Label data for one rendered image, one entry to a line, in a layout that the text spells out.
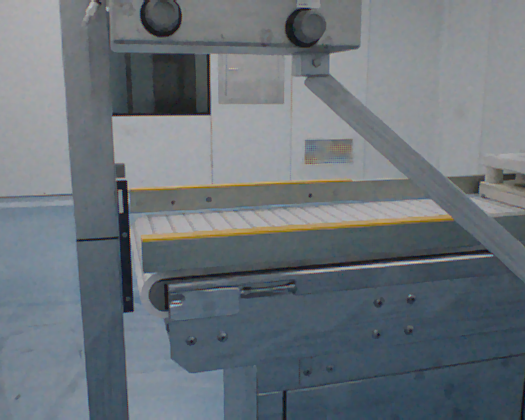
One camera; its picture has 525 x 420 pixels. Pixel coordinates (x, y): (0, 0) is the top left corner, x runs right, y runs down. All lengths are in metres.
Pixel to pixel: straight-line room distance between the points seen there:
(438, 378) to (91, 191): 0.53
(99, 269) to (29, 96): 4.81
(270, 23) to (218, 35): 0.05
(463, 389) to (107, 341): 0.51
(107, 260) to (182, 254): 0.31
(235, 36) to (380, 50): 5.68
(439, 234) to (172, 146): 5.02
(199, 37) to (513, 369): 0.60
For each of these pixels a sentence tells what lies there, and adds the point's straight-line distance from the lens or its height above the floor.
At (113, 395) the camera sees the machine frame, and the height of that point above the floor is 0.62.
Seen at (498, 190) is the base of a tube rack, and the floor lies 0.93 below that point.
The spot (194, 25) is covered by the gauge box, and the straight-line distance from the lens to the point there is 0.48.
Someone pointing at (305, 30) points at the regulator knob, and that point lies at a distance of 0.47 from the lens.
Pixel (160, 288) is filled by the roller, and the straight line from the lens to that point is 0.54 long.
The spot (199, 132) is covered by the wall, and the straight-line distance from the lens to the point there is 5.58.
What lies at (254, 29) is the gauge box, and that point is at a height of 1.13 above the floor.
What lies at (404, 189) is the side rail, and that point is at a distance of 0.91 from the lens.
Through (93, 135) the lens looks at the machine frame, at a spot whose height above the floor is 1.02.
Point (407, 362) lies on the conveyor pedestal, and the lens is 0.72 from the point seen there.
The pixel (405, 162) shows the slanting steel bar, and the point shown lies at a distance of 0.54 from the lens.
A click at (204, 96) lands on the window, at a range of 5.57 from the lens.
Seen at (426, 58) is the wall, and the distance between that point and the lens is 6.40.
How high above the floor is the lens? 1.08
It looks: 12 degrees down
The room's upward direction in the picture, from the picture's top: straight up
